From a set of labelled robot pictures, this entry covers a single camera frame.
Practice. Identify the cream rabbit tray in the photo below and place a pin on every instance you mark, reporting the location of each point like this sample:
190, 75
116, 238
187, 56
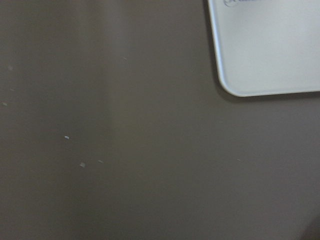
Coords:
266, 47

